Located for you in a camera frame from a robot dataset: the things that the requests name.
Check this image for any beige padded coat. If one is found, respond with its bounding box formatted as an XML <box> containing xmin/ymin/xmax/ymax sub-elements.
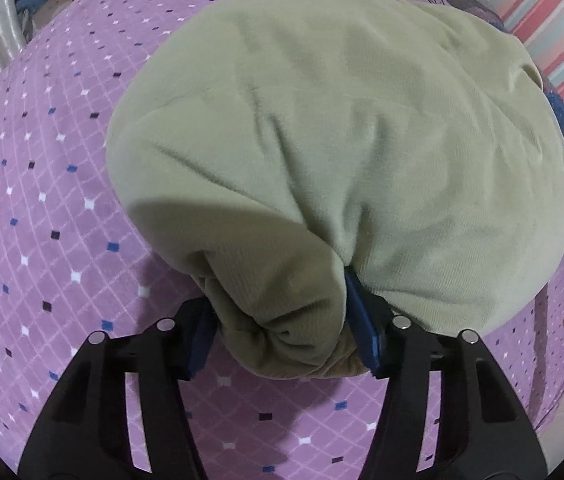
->
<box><xmin>106</xmin><ymin>0</ymin><xmax>564</xmax><ymax>378</ymax></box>

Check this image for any purple diamond-pattern bed sheet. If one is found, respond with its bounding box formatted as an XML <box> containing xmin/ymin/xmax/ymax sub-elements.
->
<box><xmin>0</xmin><ymin>0</ymin><xmax>564</xmax><ymax>480</ymax></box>

